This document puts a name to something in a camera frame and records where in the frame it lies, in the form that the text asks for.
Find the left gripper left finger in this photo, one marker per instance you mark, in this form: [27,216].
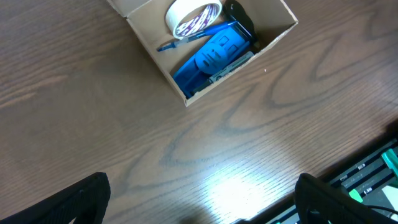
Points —
[83,202]

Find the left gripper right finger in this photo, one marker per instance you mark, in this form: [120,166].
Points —
[317,202]

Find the blue plastic rectangular block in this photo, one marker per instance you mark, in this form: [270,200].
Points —
[221,50]

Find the cardboard box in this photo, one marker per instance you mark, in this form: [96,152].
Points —
[272,20]

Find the blue ballpoint pen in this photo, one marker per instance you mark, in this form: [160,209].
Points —
[212,30]

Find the black teardrop shaped object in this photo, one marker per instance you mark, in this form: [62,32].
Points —
[234,12]

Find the white masking tape roll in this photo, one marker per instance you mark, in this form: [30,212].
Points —
[187,17]

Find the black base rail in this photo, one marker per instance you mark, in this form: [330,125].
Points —
[369,178]

